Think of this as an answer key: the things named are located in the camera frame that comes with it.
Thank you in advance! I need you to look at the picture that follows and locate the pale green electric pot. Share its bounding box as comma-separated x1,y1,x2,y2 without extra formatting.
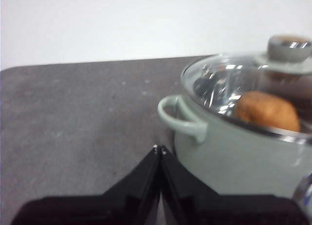
157,94,312,207

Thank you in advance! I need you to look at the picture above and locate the brown potato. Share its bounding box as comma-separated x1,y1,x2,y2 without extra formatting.
234,90,301,133

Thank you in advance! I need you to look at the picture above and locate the glass lid with green knob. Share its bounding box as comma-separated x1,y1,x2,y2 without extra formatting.
180,34,312,144

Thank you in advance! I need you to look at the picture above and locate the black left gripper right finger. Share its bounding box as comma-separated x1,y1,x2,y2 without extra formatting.
160,145,311,225

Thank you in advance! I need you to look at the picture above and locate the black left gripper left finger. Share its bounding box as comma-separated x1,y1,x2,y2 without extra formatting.
11,145,161,225

